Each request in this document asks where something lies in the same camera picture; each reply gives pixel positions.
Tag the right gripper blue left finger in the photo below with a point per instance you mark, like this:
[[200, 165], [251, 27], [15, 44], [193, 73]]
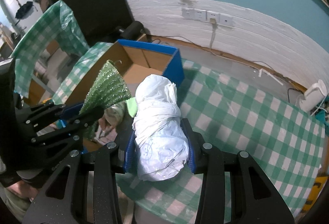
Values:
[[129, 152]]

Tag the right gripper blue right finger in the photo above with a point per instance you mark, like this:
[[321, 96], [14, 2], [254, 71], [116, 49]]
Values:
[[189, 133]]

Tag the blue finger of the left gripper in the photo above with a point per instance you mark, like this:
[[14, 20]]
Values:
[[87, 119], [70, 112]]

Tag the patterned white cloth bundle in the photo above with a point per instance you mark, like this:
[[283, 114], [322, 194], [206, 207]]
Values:
[[112, 117]]

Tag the green glittery scrub cloth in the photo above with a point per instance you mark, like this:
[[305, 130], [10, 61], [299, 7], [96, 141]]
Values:
[[108, 89]]

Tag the light green foam sheet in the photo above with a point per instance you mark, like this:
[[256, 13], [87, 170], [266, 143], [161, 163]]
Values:
[[132, 106]]

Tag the person left hand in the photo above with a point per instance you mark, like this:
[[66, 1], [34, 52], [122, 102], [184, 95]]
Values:
[[23, 190]]

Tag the blue cardboard box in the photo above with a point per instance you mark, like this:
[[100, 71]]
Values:
[[134, 60]]

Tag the green checkered cloth on left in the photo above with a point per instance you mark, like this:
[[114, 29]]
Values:
[[57, 23]]

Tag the black dumbbell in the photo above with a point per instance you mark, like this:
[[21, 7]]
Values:
[[132, 32]]

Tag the white electric kettle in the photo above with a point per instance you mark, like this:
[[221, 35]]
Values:
[[313, 96]]

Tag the white wall socket strip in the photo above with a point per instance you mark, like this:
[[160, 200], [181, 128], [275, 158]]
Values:
[[209, 16]]

